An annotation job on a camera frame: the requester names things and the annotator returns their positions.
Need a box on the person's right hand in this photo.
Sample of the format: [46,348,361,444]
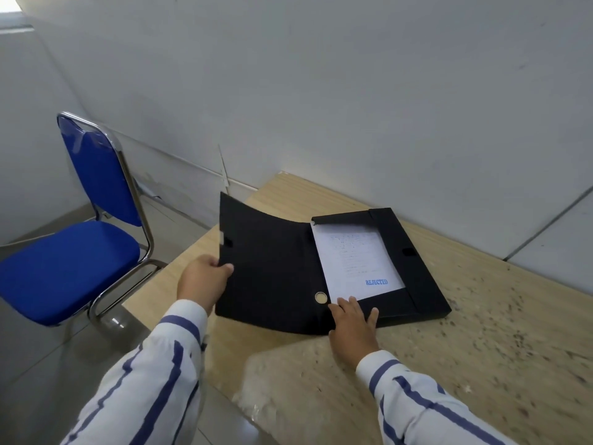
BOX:
[327,296,381,370]

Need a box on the blue chair with metal frame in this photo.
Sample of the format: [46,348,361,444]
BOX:
[0,111,169,329]

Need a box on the person's right forearm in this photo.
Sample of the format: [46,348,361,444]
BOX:
[355,350,518,445]

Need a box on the person's left forearm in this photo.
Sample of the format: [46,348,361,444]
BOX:
[60,299,208,445]

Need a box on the black box file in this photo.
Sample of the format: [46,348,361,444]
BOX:
[214,192,453,336]

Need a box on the white printed paper sheet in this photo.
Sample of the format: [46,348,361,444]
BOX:
[310,222,406,303]

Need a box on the person's left hand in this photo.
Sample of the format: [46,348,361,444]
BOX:
[177,253,235,316]

